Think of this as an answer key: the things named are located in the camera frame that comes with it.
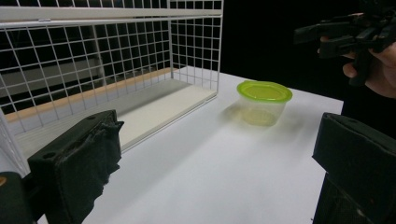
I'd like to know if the white wire rack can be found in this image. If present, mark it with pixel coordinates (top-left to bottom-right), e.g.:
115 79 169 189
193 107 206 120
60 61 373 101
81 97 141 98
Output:
0 0 224 178

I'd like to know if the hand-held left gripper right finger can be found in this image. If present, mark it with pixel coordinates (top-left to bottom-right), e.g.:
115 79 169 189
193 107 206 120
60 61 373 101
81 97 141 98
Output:
312 112 396 224

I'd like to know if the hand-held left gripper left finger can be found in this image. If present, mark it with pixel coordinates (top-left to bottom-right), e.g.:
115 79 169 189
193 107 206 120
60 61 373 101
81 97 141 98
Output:
27 109 125 224

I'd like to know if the clear container with green lid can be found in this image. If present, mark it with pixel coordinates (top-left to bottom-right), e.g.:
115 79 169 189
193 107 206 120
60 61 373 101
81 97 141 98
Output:
236 79 293 127

